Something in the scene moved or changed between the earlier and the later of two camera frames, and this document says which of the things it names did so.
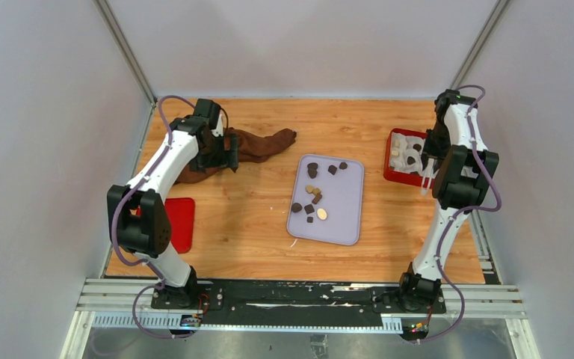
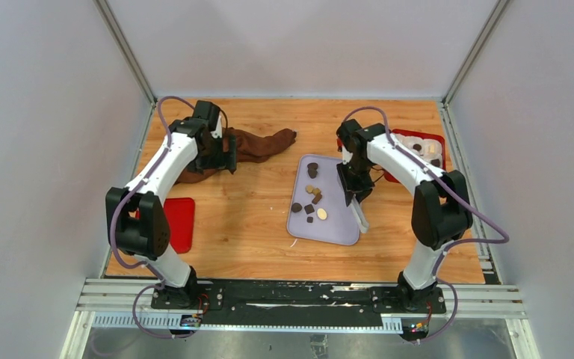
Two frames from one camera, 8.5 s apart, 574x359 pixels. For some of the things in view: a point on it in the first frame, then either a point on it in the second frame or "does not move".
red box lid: x=181 y=214 does not move
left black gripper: x=225 y=158 does not move
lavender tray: x=326 y=200 does not move
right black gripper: x=430 y=151 → x=351 y=187
